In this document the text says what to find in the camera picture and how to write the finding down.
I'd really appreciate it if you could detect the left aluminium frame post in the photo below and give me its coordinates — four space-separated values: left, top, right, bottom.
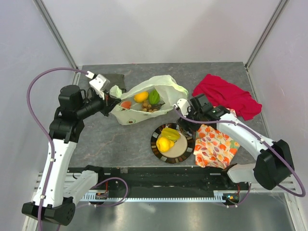
33 0 79 71

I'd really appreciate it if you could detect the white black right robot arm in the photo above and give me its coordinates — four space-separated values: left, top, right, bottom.
173 94 294 190

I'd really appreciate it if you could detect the red cloth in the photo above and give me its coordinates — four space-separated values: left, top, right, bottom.
192 74 262 121

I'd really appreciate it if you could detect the pale green plastic bag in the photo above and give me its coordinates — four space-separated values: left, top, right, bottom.
110 75 188 125

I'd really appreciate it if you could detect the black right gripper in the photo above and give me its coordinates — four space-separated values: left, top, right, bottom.
176 104 203 137

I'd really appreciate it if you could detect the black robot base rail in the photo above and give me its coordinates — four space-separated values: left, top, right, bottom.
67 166 250 195

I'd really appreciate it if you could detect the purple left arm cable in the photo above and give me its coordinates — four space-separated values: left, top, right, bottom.
26 67 129 231

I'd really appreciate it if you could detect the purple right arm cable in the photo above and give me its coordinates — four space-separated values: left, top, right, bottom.
173 105 306 208

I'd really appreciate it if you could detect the brown fake walnuts cluster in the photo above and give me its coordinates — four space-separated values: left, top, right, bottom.
141 101 159 113

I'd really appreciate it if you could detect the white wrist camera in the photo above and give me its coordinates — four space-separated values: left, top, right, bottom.
89 74 110 100
173 98 191 117

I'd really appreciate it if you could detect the yellow fake pear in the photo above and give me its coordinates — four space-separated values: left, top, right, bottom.
156 137 175 153

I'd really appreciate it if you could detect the dark olive cloth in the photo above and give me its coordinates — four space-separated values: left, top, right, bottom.
103 74 127 93

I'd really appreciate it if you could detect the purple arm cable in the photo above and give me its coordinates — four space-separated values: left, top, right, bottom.
173 105 306 208
26 67 129 231

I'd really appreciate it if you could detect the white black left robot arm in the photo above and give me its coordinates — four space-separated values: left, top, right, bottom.
22 85 121 226

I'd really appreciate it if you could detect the grey slotted cable duct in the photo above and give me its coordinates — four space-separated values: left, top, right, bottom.
80 188 238 203

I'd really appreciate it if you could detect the aluminium frame post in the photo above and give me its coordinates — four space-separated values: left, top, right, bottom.
244 0 289 69
33 0 79 71

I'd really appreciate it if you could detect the yellow fake starfruit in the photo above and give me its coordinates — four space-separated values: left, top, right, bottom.
161 128 181 141

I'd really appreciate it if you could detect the orange floral cloth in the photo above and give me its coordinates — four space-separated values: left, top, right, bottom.
193 125 240 169

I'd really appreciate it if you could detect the right aluminium frame post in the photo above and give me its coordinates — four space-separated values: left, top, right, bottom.
244 0 289 69

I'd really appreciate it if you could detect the green fake starfruit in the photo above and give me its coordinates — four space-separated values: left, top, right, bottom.
148 90 160 104

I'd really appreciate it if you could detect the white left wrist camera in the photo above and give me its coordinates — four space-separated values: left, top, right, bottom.
89 74 110 100

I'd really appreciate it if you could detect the cream plate with dark rim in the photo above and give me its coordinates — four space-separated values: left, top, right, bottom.
150 123 195 164

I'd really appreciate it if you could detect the fake watermelon slice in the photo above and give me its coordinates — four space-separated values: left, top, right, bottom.
120 101 132 109

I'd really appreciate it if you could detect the yellow orange fake mango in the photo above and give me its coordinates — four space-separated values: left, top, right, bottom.
134 91 149 103

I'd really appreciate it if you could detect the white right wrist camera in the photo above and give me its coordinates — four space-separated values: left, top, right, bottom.
173 98 191 117

